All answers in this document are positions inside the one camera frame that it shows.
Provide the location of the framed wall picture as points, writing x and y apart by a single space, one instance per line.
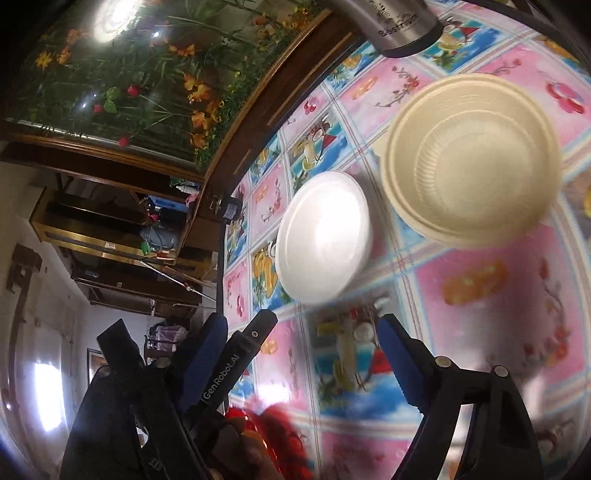
95 361

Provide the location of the dark wooden cabinet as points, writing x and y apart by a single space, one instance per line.
130 238

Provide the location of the small white foam bowl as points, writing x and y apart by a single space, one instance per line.
324 239

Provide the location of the stainless steel thermos jug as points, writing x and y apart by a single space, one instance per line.
396 28

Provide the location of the wooden chair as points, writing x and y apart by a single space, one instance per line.
162 341

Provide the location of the small black jar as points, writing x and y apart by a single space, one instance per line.
229 209

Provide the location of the colourful patterned tablecloth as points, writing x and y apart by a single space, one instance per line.
321 381

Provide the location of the small beige plastic bowl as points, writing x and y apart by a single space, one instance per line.
472 161

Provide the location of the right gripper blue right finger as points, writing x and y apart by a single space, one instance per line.
410 360

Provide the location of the red glass plate with sticker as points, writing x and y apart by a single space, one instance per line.
273 446

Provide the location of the flower mural panel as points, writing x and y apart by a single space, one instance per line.
163 77

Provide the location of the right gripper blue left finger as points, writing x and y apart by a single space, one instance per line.
200 356

